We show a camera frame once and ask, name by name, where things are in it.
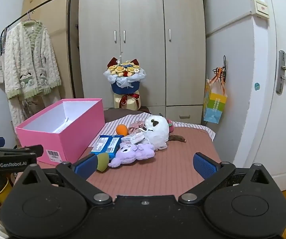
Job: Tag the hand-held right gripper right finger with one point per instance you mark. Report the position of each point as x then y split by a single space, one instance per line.
203 165

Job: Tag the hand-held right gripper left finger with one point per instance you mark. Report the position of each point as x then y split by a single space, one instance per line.
85 165

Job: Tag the green makeup sponge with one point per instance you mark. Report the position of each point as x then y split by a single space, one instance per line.
102 161

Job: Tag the blue wet wipes packet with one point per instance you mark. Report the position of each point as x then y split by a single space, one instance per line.
108 144

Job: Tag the pink cardboard box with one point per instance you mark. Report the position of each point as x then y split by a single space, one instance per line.
65 142

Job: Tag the purple plush toy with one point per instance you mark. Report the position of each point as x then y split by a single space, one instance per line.
133 154

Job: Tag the plush fruit with green leaves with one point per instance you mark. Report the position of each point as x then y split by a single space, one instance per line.
171 127

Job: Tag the orange makeup sponge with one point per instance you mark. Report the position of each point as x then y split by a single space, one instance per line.
121 130

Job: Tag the white tissue packet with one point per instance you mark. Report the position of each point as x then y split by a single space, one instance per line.
134 137

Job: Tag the white plush cat toy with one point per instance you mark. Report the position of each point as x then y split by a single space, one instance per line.
156 129

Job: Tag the pink floral cloth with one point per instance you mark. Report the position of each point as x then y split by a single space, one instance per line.
135 127

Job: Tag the yellow bucket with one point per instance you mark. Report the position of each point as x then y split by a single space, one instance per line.
3 189

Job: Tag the cream fleece robe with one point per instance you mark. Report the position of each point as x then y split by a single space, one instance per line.
17 109

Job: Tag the striped pink bed blanket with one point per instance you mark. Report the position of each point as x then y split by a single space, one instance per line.
162 169

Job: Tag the colourful paper gift bag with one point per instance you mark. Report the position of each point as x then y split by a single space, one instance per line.
215 104

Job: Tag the white door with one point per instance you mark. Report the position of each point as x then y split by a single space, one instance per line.
282 129

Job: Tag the cream knitted cardigan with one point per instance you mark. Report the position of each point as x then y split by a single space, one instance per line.
28 59

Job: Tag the teal round sticker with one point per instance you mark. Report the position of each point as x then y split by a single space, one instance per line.
257 86

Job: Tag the yellow flower bouquet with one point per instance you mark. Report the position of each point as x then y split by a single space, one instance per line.
124 73

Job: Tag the black clothes rack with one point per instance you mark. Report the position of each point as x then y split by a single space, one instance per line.
69 29

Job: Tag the tall beige cabinet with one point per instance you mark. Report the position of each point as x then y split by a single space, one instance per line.
55 12

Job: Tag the light wooden wardrobe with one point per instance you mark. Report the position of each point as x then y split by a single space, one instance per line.
140 29

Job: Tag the black wall hook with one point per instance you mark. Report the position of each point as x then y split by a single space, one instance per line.
224 64

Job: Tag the beige light switch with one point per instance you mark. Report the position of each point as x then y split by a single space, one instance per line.
260 8

